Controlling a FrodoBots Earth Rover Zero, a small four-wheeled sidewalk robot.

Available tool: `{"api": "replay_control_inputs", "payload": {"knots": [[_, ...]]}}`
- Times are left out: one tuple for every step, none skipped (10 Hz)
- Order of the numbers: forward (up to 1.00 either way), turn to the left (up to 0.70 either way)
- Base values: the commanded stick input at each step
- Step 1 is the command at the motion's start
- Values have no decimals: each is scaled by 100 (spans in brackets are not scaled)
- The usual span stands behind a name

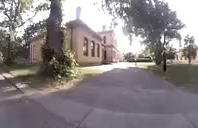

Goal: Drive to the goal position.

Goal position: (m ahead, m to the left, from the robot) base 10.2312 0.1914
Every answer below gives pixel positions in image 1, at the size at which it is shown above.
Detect grey asphalt path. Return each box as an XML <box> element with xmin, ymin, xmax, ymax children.
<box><xmin>0</xmin><ymin>61</ymin><xmax>198</xmax><ymax>128</ymax></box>

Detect large leafy tree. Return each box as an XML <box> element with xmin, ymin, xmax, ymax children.
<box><xmin>101</xmin><ymin>0</ymin><xmax>187</xmax><ymax>73</ymax></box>

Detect group of leafy trees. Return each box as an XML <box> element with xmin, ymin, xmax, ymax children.
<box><xmin>0</xmin><ymin>0</ymin><xmax>50</xmax><ymax>68</ymax></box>

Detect small tree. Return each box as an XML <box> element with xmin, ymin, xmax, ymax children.
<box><xmin>182</xmin><ymin>34</ymin><xmax>198</xmax><ymax>65</ymax></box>

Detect grass lawn beside low building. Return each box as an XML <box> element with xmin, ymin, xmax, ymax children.
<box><xmin>133</xmin><ymin>62</ymin><xmax>198</xmax><ymax>94</ymax></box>

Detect concrete kerb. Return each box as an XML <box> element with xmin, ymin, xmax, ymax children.
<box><xmin>1</xmin><ymin>72</ymin><xmax>31</xmax><ymax>95</ymax></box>

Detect tan brick building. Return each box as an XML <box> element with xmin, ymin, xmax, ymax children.
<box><xmin>28</xmin><ymin>6</ymin><xmax>124</xmax><ymax>66</ymax></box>

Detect grass lawn with tree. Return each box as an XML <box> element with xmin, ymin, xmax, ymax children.
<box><xmin>6</xmin><ymin>63</ymin><xmax>103</xmax><ymax>88</ymax></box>

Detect distant hedge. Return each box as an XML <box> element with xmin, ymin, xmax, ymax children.
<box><xmin>126</xmin><ymin>57</ymin><xmax>154</xmax><ymax>63</ymax></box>

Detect ivy-covered tree trunk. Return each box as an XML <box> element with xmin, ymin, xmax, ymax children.
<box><xmin>40</xmin><ymin>0</ymin><xmax>83</xmax><ymax>81</ymax></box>

